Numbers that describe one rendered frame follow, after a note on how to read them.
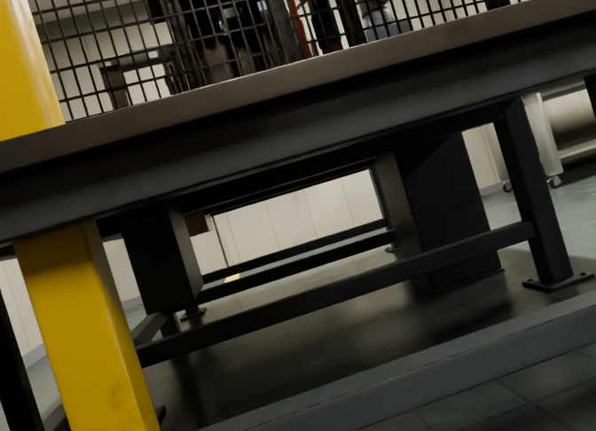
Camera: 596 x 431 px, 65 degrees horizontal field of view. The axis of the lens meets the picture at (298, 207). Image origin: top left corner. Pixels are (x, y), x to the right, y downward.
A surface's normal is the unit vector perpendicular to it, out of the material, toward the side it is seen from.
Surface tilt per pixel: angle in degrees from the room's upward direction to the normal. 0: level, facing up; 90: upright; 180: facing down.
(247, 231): 90
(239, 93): 90
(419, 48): 90
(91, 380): 90
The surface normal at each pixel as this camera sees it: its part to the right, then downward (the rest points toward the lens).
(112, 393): 0.18, -0.04
